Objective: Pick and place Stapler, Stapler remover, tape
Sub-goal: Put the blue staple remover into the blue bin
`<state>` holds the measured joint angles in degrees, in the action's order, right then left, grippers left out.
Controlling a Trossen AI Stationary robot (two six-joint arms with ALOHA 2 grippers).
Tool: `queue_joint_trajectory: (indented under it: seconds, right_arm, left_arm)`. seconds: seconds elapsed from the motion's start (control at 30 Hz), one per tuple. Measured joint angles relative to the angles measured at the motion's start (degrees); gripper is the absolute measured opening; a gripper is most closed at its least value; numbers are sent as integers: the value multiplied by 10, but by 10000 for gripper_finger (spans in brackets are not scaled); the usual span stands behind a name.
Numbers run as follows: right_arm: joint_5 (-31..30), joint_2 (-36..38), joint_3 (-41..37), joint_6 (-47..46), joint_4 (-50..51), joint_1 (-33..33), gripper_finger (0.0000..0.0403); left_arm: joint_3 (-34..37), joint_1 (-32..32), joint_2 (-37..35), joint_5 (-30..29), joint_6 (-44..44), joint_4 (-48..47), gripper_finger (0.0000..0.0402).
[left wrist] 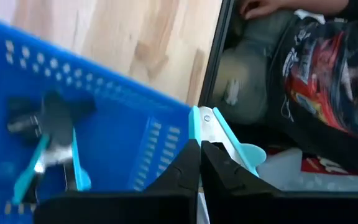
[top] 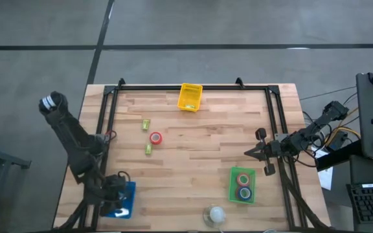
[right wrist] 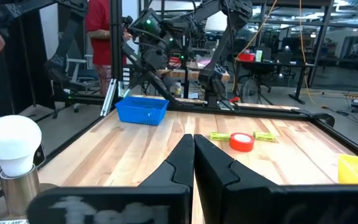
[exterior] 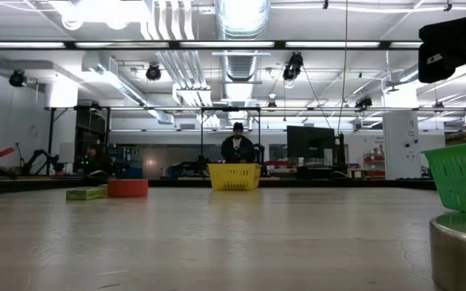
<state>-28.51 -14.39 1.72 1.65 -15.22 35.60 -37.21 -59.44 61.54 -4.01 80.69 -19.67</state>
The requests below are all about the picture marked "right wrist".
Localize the black cabinet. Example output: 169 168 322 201
0 9 57 118

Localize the red tape roll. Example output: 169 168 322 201
229 133 255 153

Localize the red box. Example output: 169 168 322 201
237 52 256 62

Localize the lime green staples box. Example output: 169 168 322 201
209 131 231 142
253 131 275 143

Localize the yellow hanging cable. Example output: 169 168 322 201
298 0 321 106

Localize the yellow plastic basket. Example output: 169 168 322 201
337 154 358 185

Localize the metal lamp base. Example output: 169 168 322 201
0 164 58 224

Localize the silver aluminium bar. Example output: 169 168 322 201
100 78 118 118

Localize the white light bulb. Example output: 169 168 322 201
0 114 42 178

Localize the blue plastic basket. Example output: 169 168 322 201
115 95 170 126

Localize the wooden background table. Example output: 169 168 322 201
157 67 231 82

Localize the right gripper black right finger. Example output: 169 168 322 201
193 134 358 224

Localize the white chair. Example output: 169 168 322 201
64 57 90 113

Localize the person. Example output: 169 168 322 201
85 0 133 98

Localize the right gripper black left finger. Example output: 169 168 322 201
26 133 195 224

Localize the black background desk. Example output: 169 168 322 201
233 57 318 105

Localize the black floor fan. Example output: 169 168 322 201
239 77 263 105

